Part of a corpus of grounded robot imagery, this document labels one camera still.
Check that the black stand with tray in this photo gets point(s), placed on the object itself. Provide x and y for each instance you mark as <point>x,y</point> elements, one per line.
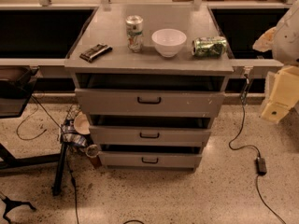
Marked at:
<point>16,88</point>

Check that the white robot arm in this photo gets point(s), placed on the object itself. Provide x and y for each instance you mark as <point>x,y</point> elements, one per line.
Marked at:
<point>283,41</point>

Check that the black power adapter with cable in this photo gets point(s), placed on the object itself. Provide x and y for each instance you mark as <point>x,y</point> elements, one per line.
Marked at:
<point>259,161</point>

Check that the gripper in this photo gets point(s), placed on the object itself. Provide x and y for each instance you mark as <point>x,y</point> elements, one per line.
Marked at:
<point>287,41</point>

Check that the crumpled chip bag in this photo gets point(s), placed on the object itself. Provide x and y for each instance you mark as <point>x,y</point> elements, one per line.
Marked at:
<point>68,132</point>

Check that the grey top drawer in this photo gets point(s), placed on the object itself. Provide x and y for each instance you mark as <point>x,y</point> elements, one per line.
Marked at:
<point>197,104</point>

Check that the grey drawer cabinet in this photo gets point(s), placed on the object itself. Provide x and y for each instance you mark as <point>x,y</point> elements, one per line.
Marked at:
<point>148,70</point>

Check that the clear plastic cup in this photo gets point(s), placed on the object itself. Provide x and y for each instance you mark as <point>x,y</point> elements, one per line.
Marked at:
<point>92,152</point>

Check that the white bowl on floor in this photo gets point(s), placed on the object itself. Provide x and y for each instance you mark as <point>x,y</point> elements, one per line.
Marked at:
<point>81,124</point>

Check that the black tripod leg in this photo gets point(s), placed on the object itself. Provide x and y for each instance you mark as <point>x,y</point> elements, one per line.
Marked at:
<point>10,204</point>

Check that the grey bottom drawer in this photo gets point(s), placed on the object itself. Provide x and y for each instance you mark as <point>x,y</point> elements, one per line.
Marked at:
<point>151,160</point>

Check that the green soda can lying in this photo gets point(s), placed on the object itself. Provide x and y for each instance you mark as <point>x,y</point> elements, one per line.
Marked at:
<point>209,47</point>

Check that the upright white soda can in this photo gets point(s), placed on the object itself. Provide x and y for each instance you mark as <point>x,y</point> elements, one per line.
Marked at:
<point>134,31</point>

